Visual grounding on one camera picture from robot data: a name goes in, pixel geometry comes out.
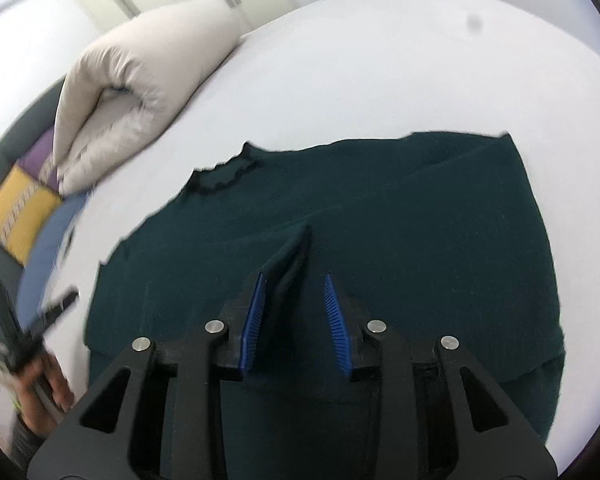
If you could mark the person's left forearm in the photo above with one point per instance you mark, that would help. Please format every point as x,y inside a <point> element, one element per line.
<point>26,442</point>

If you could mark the folded beige duvet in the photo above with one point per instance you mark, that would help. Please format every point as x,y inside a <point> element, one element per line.
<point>130,80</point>

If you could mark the yellow cushion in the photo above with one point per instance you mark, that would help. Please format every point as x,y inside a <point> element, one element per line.
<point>17,212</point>

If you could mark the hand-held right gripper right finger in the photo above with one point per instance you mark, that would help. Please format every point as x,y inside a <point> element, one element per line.
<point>337,332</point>

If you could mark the purple cushion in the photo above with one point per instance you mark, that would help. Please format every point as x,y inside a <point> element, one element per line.
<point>37,160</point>

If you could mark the grey padded headboard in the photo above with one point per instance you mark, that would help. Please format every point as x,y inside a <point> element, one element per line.
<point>0,145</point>

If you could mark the blue pillow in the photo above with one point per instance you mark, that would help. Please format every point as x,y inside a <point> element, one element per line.
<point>42,255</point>

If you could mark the white bed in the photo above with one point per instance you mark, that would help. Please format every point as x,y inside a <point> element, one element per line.
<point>380,75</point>

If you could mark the dark green knit sweater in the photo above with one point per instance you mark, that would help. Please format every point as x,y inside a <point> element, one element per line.
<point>380,240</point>

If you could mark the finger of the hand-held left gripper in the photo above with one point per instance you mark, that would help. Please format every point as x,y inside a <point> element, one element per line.
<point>52,312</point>
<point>2,310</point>

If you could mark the person's left hand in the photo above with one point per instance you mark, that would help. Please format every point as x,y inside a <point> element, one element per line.
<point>42,392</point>

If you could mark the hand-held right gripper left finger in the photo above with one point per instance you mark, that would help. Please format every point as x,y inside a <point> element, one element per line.
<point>252,327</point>

